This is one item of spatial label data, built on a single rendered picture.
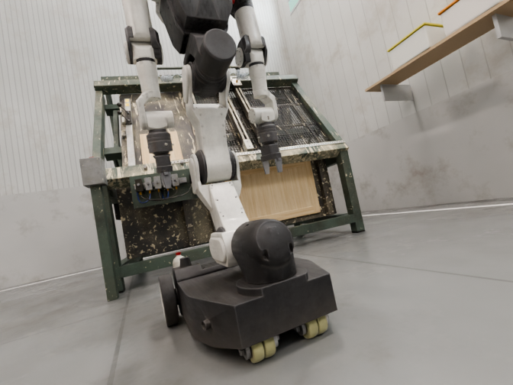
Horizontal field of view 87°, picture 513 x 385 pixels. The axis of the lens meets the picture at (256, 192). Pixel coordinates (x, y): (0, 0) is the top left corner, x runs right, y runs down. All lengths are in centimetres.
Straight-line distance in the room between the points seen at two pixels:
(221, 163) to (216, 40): 43
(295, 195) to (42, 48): 482
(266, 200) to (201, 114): 155
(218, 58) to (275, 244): 61
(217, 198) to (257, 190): 147
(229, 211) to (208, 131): 33
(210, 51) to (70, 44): 513
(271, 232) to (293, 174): 197
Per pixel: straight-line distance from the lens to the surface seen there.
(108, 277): 204
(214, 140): 112
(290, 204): 262
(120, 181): 222
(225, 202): 106
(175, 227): 240
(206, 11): 115
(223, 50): 99
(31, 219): 519
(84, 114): 543
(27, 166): 534
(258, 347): 78
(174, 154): 236
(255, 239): 72
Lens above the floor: 38
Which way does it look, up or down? 4 degrees up
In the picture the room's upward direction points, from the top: 11 degrees counter-clockwise
